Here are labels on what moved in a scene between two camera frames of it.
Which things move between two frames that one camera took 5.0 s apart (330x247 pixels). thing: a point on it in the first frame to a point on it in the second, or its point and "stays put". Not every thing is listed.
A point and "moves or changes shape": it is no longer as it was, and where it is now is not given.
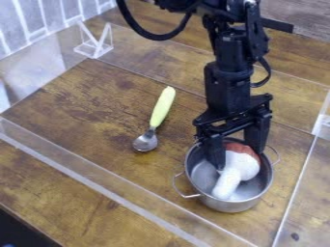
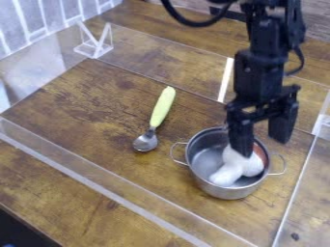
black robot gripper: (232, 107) to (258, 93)
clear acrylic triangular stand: (94, 47) stays put
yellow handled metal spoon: (147, 141) stays put
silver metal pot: (195, 181) moves or changes shape
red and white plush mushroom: (241, 166) moves or changes shape
